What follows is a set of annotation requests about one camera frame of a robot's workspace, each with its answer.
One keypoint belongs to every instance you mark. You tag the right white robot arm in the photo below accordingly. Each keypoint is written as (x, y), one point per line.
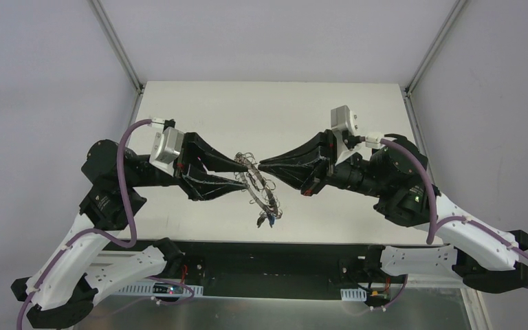
(392, 170)

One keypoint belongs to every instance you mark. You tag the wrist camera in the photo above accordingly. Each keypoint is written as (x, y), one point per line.
(167, 147)
(346, 132)

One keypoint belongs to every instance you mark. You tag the right aluminium frame post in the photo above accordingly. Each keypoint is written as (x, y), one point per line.
(436, 45)

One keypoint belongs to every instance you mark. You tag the circuit board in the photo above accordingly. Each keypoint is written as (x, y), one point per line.
(376, 300)
(164, 289)

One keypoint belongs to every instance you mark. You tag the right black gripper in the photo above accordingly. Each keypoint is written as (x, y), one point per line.
(322, 163)

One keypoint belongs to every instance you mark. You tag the white slotted cable duct left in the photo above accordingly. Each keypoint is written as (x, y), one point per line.
(145, 288)

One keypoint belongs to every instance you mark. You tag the right circuit board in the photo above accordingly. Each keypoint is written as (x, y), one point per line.
(376, 300)

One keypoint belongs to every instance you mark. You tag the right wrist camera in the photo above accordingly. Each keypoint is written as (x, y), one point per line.
(346, 132)

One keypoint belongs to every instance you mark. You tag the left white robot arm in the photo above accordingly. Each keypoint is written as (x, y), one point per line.
(65, 290)

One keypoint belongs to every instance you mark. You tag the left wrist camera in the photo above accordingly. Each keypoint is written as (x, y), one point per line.
(167, 147)

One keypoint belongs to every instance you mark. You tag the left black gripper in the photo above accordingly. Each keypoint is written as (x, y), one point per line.
(186, 166)

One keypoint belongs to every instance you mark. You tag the aluminium frame post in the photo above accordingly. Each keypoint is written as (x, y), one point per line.
(116, 45)
(436, 45)

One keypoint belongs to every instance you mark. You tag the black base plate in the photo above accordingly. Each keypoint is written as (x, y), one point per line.
(311, 271)

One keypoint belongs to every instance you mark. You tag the white slotted cable duct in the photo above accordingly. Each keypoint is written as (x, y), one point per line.
(353, 295)
(145, 288)

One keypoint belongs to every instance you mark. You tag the metal disc with keyrings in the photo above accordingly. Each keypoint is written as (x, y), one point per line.
(260, 188)

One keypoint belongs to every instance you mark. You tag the black tag on disc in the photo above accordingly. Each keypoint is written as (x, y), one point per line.
(260, 220)

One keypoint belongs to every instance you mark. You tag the left circuit board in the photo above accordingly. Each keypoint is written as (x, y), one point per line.
(164, 289)

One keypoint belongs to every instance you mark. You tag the white slotted cable duct right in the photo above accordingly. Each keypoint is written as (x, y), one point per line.
(353, 295)

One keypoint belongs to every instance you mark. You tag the left aluminium frame post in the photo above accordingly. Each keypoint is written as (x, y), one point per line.
(116, 45)

